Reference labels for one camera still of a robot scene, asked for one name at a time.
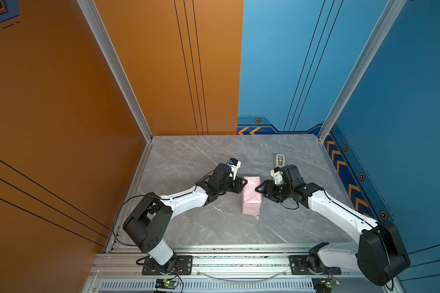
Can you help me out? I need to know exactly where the aluminium corner post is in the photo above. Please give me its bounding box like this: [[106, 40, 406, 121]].
[[77, 0, 153, 143], [318, 0, 407, 143]]

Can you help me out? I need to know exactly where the left green circuit board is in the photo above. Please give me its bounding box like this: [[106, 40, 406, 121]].
[[155, 278, 180, 293]]

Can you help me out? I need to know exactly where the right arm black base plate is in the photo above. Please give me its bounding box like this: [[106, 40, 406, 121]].
[[288, 255, 342, 275]]

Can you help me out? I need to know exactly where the aluminium front rail frame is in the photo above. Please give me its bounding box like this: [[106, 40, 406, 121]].
[[83, 244, 404, 293]]

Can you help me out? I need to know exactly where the purple wrapping paper sheet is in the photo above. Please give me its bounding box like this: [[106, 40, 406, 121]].
[[242, 177, 262, 216]]

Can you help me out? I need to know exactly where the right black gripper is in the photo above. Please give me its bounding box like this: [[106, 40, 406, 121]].
[[253, 180, 293, 203]]

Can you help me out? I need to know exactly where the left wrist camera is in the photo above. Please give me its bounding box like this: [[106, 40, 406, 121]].
[[227, 158, 241, 180]]

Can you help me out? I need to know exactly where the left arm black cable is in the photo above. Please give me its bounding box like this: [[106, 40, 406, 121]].
[[110, 193, 158, 247]]

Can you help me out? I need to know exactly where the right green circuit board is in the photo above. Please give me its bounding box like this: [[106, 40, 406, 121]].
[[312, 279, 332, 293]]

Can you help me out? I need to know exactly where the green circuit board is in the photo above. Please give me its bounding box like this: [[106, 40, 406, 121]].
[[312, 279, 332, 293], [155, 278, 180, 293]]

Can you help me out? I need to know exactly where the right aluminium corner post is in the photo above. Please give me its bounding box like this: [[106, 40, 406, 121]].
[[318, 0, 407, 143]]

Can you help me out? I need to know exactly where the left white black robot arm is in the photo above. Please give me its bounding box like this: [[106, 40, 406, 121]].
[[123, 158, 248, 272]]

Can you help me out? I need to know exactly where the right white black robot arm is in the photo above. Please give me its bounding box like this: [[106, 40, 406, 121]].
[[255, 165, 411, 286]]

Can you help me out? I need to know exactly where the left aluminium corner post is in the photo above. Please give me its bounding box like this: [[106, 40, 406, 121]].
[[77, 0, 153, 143]]

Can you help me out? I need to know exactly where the clear curved cable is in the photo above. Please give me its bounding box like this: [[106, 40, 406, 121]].
[[194, 269, 290, 283]]

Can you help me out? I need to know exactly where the white tape dispenser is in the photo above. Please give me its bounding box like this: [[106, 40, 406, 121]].
[[275, 154, 285, 168]]

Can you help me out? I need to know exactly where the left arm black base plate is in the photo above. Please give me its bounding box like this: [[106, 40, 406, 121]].
[[142, 255, 193, 276]]

